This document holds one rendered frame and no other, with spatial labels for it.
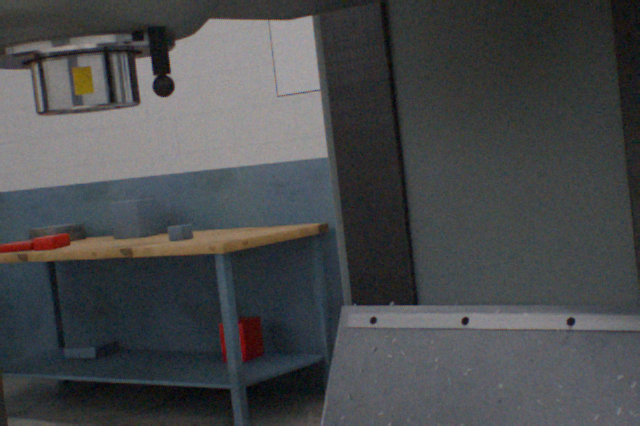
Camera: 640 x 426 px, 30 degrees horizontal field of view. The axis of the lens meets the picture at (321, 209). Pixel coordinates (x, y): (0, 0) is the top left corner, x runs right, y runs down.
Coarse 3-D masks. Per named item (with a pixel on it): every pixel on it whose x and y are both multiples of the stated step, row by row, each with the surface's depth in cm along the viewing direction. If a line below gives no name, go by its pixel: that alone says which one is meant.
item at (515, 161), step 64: (384, 0) 88; (448, 0) 85; (512, 0) 81; (576, 0) 78; (320, 64) 93; (384, 64) 88; (448, 64) 85; (512, 64) 82; (576, 64) 79; (384, 128) 89; (448, 128) 86; (512, 128) 82; (576, 128) 79; (384, 192) 89; (448, 192) 86; (512, 192) 83; (576, 192) 80; (384, 256) 90; (448, 256) 87; (512, 256) 84; (576, 256) 81
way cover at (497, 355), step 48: (384, 336) 89; (432, 336) 87; (480, 336) 84; (528, 336) 82; (576, 336) 80; (624, 336) 77; (336, 384) 91; (384, 384) 88; (432, 384) 85; (480, 384) 83; (528, 384) 80; (576, 384) 78; (624, 384) 76
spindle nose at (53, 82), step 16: (32, 64) 53; (48, 64) 52; (64, 64) 52; (80, 64) 51; (96, 64) 52; (112, 64) 52; (128, 64) 53; (32, 80) 53; (48, 80) 52; (64, 80) 52; (96, 80) 52; (112, 80) 52; (128, 80) 53; (48, 96) 52; (64, 96) 52; (80, 96) 52; (96, 96) 52; (112, 96) 52; (128, 96) 53; (48, 112) 52; (64, 112) 55; (80, 112) 55
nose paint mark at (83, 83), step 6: (90, 66) 52; (78, 72) 51; (84, 72) 52; (90, 72) 52; (78, 78) 52; (84, 78) 52; (90, 78) 52; (78, 84) 52; (84, 84) 52; (90, 84) 52; (78, 90) 52; (84, 90) 52; (90, 90) 52
